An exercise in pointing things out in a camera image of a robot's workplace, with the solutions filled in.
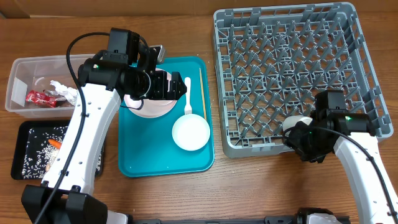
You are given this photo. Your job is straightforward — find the small white cup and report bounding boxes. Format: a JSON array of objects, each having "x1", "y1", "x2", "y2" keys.
[{"x1": 282, "y1": 116, "x2": 313, "y2": 137}]

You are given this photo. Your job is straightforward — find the white tissue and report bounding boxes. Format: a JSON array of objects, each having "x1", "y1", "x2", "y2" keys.
[{"x1": 50, "y1": 80, "x2": 78, "y2": 106}]

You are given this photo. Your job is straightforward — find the red snack wrapper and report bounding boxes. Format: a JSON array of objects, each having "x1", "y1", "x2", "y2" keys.
[{"x1": 25, "y1": 90, "x2": 66, "y2": 108}]

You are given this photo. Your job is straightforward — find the orange carrot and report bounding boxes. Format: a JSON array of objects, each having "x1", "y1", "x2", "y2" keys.
[{"x1": 48, "y1": 139, "x2": 62, "y2": 150}]

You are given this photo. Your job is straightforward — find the rice food scraps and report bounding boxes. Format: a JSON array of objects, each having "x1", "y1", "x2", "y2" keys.
[{"x1": 21, "y1": 126, "x2": 103, "y2": 179}]

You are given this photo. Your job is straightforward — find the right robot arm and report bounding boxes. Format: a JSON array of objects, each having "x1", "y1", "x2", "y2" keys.
[{"x1": 282, "y1": 90, "x2": 397, "y2": 223}]

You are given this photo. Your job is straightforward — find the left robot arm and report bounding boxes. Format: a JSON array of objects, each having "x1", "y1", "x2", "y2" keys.
[{"x1": 21, "y1": 28, "x2": 187, "y2": 223}]

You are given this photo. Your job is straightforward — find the grey plastic dishwasher rack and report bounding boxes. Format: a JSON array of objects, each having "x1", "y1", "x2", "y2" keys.
[{"x1": 213, "y1": 2, "x2": 394, "y2": 158}]

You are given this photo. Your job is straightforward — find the clear plastic waste bin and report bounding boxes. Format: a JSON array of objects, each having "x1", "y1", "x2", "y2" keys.
[{"x1": 5, "y1": 55, "x2": 75, "y2": 118}]

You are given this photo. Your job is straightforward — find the large white plate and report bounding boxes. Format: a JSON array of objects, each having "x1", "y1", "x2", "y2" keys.
[{"x1": 123, "y1": 67, "x2": 178, "y2": 119}]

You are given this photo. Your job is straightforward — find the white plastic spoon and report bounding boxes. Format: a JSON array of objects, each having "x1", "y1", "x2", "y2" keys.
[{"x1": 184, "y1": 77, "x2": 192, "y2": 114}]

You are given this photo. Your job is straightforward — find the wooden chopstick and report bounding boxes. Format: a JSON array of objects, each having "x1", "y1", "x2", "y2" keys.
[{"x1": 199, "y1": 68, "x2": 207, "y2": 120}]

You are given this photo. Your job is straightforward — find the white saucer plate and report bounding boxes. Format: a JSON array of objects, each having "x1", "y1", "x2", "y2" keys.
[{"x1": 172, "y1": 114, "x2": 211, "y2": 151}]

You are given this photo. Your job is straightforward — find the black plastic tray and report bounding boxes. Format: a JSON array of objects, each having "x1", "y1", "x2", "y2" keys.
[{"x1": 10, "y1": 119, "x2": 105, "y2": 180}]

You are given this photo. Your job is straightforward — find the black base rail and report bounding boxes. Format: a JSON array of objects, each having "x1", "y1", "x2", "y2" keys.
[{"x1": 127, "y1": 207, "x2": 352, "y2": 224}]

